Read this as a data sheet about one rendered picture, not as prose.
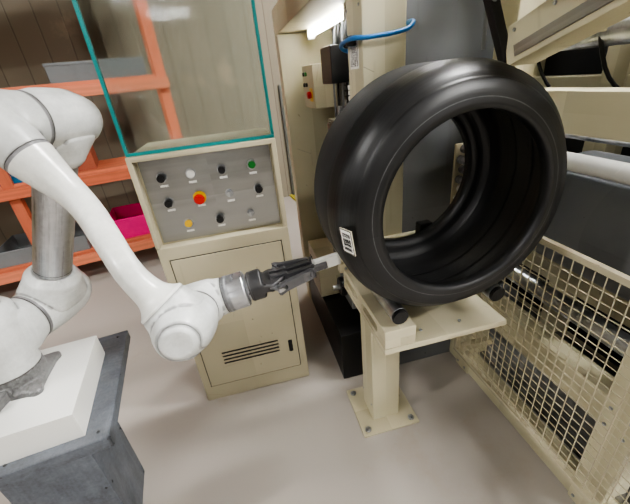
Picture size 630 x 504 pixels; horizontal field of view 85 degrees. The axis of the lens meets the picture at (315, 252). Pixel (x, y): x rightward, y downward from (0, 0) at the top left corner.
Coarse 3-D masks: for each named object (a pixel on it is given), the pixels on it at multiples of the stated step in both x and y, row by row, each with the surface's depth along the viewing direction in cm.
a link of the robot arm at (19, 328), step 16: (0, 304) 93; (16, 304) 98; (32, 304) 102; (0, 320) 91; (16, 320) 95; (32, 320) 99; (0, 336) 91; (16, 336) 95; (32, 336) 99; (0, 352) 92; (16, 352) 95; (32, 352) 99; (0, 368) 92; (16, 368) 95; (0, 384) 94
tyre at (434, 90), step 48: (384, 96) 67; (432, 96) 63; (480, 96) 64; (528, 96) 67; (336, 144) 75; (384, 144) 64; (480, 144) 99; (528, 144) 87; (336, 192) 72; (384, 192) 68; (480, 192) 105; (528, 192) 91; (336, 240) 77; (384, 240) 72; (432, 240) 109; (480, 240) 102; (528, 240) 82; (384, 288) 80; (432, 288) 81; (480, 288) 86
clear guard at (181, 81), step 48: (96, 0) 105; (144, 0) 108; (192, 0) 110; (240, 0) 113; (96, 48) 110; (144, 48) 113; (192, 48) 116; (240, 48) 119; (144, 96) 119; (192, 96) 122; (240, 96) 125; (144, 144) 125; (192, 144) 128
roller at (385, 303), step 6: (378, 300) 95; (384, 300) 92; (384, 306) 91; (390, 306) 89; (396, 306) 88; (402, 306) 88; (390, 312) 88; (396, 312) 86; (402, 312) 86; (396, 318) 86; (402, 318) 87
